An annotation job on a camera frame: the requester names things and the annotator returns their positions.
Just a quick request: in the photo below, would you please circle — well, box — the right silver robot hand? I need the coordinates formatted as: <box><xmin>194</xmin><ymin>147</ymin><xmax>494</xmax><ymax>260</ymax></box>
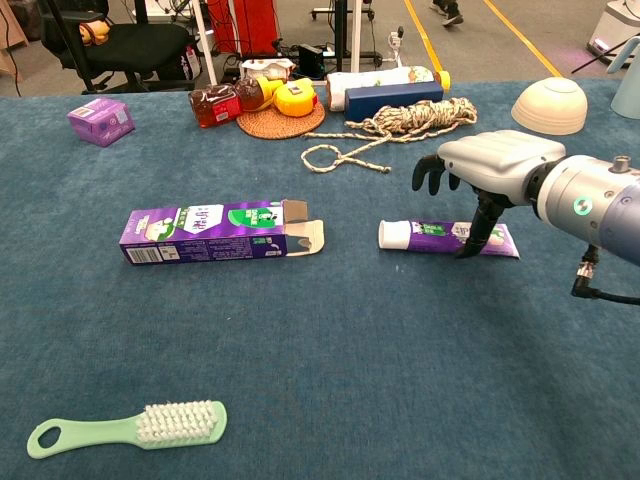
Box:
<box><xmin>411</xmin><ymin>129</ymin><xmax>567</xmax><ymax>260</ymax></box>

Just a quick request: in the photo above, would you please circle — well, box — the purple toothpaste tube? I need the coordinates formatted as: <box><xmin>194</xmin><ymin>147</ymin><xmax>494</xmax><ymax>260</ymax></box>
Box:
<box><xmin>377</xmin><ymin>219</ymin><xmax>521</xmax><ymax>260</ymax></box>

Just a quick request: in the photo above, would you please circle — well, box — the purple toothpaste box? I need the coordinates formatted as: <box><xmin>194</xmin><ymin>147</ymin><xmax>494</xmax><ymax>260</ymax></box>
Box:
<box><xmin>118</xmin><ymin>198</ymin><xmax>326</xmax><ymax>267</ymax></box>

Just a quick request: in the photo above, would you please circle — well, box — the dark blue rectangular box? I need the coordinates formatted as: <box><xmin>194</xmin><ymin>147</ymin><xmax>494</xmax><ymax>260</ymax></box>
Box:
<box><xmin>343</xmin><ymin>81</ymin><xmax>445</xmax><ymax>123</ymax></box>

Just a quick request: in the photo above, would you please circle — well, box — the black box device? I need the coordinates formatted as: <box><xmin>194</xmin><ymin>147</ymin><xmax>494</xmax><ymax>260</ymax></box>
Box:
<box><xmin>298</xmin><ymin>43</ymin><xmax>326</xmax><ymax>79</ymax></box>

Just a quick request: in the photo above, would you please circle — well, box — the upturned beige bowl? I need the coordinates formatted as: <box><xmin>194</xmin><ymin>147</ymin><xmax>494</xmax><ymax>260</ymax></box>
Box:
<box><xmin>510</xmin><ymin>76</ymin><xmax>589</xmax><ymax>137</ymax></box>

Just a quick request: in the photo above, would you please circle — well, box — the light blue pitcher cup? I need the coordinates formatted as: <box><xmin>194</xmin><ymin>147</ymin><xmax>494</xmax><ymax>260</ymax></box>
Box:
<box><xmin>606</xmin><ymin>38</ymin><xmax>640</xmax><ymax>120</ymax></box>

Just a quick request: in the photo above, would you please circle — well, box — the person's shoe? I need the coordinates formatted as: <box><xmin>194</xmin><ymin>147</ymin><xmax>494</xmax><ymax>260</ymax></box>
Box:
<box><xmin>429</xmin><ymin>0</ymin><xmax>465</xmax><ymax>27</ymax></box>

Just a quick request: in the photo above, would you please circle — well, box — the white drink bottle yellow cap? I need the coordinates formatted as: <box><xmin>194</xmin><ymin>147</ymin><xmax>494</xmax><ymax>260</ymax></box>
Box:
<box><xmin>325</xmin><ymin>66</ymin><xmax>452</xmax><ymax>113</ymax></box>

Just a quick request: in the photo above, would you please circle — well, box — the white power strip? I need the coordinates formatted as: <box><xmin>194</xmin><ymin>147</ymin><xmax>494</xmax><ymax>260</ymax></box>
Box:
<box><xmin>388</xmin><ymin>25</ymin><xmax>405</xmax><ymax>66</ymax></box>

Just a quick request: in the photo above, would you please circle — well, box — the white grey machine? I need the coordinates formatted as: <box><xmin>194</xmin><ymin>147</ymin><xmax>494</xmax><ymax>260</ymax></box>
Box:
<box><xmin>585</xmin><ymin>0</ymin><xmax>640</xmax><ymax>66</ymax></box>

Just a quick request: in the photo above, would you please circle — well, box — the yellow tape measure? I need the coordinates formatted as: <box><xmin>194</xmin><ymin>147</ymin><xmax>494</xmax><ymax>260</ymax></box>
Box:
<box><xmin>273</xmin><ymin>78</ymin><xmax>319</xmax><ymax>118</ymax></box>

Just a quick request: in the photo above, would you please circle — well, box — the round woven coaster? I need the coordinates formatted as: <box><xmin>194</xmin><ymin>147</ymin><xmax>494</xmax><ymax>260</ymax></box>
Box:
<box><xmin>235</xmin><ymin>102</ymin><xmax>327</xmax><ymax>141</ymax></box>

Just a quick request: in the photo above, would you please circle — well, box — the white snack packet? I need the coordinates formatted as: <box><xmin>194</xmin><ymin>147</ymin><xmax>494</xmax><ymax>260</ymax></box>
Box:
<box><xmin>239</xmin><ymin>57</ymin><xmax>297</xmax><ymax>82</ymax></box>

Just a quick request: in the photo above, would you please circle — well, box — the blue table mat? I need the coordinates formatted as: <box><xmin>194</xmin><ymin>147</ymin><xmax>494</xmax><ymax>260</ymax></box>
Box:
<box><xmin>0</xmin><ymin>79</ymin><xmax>640</xmax><ymax>480</ymax></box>

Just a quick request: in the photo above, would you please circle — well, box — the red cabinet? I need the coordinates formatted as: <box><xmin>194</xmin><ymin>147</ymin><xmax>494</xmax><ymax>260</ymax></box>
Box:
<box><xmin>206</xmin><ymin>0</ymin><xmax>281</xmax><ymax>56</ymax></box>

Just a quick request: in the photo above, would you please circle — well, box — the red tea bottle yellow cap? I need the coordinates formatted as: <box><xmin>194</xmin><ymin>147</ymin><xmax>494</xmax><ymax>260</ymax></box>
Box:
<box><xmin>188</xmin><ymin>75</ymin><xmax>286</xmax><ymax>129</ymax></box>

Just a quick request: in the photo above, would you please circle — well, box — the black office chair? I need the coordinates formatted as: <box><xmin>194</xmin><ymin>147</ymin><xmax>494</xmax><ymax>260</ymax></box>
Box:
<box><xmin>39</xmin><ymin>0</ymin><xmax>199</xmax><ymax>95</ymax></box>

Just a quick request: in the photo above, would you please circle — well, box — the small purple carton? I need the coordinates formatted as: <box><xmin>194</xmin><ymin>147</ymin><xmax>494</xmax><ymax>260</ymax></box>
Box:
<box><xmin>66</xmin><ymin>97</ymin><xmax>137</xmax><ymax>148</ymax></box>

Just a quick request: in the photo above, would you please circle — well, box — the yellow brown plush toy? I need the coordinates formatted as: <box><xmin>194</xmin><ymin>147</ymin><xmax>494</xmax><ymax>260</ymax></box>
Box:
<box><xmin>78</xmin><ymin>19</ymin><xmax>111</xmax><ymax>47</ymax></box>

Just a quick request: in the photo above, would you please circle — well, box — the green scrubbing brush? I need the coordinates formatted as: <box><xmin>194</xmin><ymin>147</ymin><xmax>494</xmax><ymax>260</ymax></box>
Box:
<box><xmin>26</xmin><ymin>399</ymin><xmax>229</xmax><ymax>460</ymax></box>

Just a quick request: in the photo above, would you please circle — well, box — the bundled beige rope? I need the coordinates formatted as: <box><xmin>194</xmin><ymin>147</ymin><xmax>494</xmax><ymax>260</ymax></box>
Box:
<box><xmin>300</xmin><ymin>96</ymin><xmax>479</xmax><ymax>175</ymax></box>

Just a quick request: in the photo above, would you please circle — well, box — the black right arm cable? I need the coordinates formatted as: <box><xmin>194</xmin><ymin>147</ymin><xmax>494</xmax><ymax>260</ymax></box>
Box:
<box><xmin>571</xmin><ymin>244</ymin><xmax>640</xmax><ymax>306</ymax></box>

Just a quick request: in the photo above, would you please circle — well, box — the white metal post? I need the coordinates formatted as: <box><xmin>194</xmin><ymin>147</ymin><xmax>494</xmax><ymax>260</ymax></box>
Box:
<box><xmin>349</xmin><ymin>0</ymin><xmax>363</xmax><ymax>75</ymax></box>

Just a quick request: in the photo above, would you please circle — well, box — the white metal stand frame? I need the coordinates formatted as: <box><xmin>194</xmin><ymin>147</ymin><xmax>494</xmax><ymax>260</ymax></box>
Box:
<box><xmin>192</xmin><ymin>0</ymin><xmax>220</xmax><ymax>86</ymax></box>

